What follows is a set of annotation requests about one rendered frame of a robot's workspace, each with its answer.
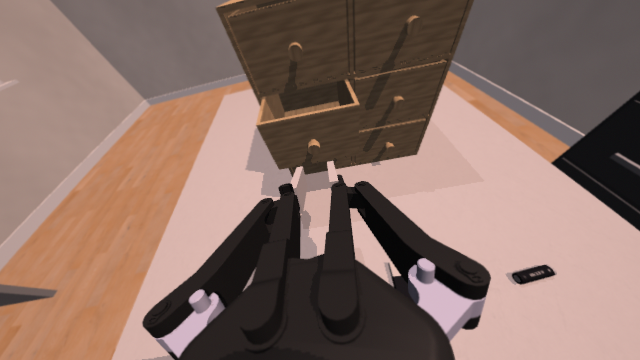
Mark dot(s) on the brown wooden drawer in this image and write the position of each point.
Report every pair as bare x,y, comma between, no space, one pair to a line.
312,137
377,143
312,32
382,95
381,29
323,165

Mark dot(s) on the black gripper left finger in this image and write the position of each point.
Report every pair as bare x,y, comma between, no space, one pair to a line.
187,310

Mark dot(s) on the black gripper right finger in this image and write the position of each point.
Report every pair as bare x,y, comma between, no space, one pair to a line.
447,284

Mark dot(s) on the small wooden chest of drawers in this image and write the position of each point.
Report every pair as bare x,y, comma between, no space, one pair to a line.
233,5

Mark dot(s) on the black and white eraser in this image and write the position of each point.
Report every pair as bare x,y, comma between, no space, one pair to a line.
398,282

